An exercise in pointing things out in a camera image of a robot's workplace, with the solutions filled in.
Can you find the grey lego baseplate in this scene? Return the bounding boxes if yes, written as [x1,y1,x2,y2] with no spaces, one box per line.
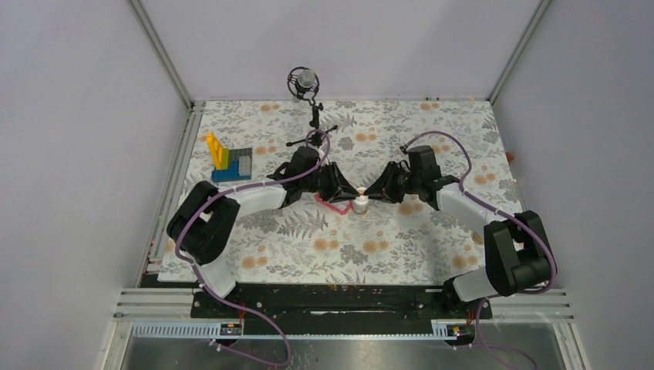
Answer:
[228,148,253,177]

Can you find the red pill organizer box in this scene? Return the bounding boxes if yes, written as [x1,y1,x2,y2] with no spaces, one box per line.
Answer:
[315,193,352,215]

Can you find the floral patterned mat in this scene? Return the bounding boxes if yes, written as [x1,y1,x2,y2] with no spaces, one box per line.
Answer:
[181,100,522,284]

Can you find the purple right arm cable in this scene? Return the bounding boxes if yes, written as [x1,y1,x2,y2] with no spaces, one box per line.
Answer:
[399,131,559,370]

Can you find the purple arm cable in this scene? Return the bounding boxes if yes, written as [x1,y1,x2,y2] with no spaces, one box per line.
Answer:
[174,129,332,368]
[399,131,559,370]

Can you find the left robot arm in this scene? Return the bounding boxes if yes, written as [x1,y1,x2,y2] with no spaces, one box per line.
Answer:
[166,146,359,317]

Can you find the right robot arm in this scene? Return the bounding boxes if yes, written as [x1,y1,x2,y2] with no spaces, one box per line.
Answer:
[364,146,556,318]

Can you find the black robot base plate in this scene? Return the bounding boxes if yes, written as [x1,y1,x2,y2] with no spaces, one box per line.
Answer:
[191,283,490,320]

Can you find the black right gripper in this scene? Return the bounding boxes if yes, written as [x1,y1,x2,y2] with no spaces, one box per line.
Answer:
[364,162,421,205]

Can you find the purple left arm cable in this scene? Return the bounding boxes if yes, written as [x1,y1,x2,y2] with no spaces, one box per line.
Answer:
[174,129,332,368]

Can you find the blue lego block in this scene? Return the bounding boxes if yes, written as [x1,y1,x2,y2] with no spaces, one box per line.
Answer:
[211,168,252,183]

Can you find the white pill bottle orange label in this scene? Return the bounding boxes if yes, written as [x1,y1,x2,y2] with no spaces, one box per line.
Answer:
[352,187,369,215]

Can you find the grey microphone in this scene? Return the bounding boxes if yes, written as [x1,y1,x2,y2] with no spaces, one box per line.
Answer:
[287,66,320,102]

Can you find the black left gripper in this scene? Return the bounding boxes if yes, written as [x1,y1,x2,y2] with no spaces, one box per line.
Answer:
[302,163,359,204]

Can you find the yellow lego block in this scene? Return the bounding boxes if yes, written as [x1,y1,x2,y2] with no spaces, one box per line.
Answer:
[206,133,229,170]

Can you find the black microphone tripod stand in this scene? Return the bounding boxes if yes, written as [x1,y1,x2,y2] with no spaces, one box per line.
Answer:
[285,99,325,148]

